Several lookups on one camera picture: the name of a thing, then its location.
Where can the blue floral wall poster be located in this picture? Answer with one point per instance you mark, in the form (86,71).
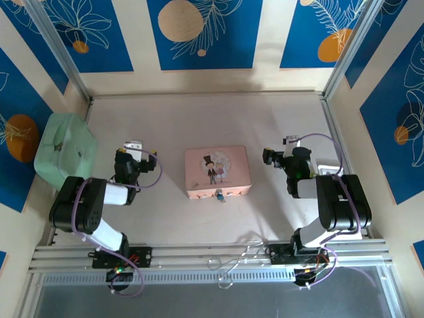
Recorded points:
(397,159)
(30,46)
(99,43)
(205,43)
(391,39)
(318,36)
(16,106)

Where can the aluminium rail with arm bases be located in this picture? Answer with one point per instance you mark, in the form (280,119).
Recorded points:
(198,253)

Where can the left black controller board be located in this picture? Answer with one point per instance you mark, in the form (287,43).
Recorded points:
(121,274)

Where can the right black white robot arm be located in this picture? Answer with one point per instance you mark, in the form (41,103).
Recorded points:
(344,202)

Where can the aluminium frame post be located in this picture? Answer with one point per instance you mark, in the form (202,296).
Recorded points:
(349,46)
(56,49)

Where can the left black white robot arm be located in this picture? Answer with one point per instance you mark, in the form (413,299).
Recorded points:
(87,205)

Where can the black controller board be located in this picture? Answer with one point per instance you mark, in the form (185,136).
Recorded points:
(306,277)
(121,274)

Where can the aluminium frame side rail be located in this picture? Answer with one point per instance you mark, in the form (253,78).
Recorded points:
(334,126)

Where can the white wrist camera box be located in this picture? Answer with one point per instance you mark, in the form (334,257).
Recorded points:
(134,147)
(291,145)

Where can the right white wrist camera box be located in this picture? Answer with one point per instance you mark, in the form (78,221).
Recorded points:
(291,145)

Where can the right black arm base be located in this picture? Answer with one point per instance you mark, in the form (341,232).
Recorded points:
(280,255)

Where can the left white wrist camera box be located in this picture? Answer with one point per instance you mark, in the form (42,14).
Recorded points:
(134,147)

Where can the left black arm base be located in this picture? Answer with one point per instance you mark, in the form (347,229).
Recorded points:
(142,256)

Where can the blue padlock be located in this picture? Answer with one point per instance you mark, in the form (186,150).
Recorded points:
(220,197)

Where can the green medicine bag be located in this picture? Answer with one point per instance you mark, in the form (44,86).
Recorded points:
(66,155)

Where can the right black controller board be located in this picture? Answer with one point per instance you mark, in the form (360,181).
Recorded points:
(306,277)

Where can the pink cartoon couple box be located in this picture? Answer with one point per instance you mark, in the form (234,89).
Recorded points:
(232,179)

